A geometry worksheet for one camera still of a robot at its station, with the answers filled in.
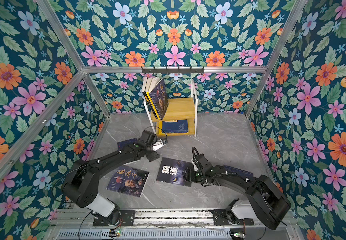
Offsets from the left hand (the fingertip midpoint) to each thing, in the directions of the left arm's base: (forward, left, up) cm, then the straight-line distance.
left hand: (155, 142), depth 90 cm
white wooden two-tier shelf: (+11, -16, +9) cm, 21 cm away
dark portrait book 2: (-19, +15, -9) cm, 26 cm away
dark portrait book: (+16, -5, +21) cm, 27 cm away
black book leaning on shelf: (+12, +1, +25) cm, 27 cm away
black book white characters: (-15, -9, -10) cm, 19 cm away
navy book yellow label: (+16, -16, -5) cm, 23 cm away
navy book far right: (-18, -54, -13) cm, 58 cm away
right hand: (-20, -18, -8) cm, 28 cm away
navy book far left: (+8, +25, -12) cm, 29 cm away
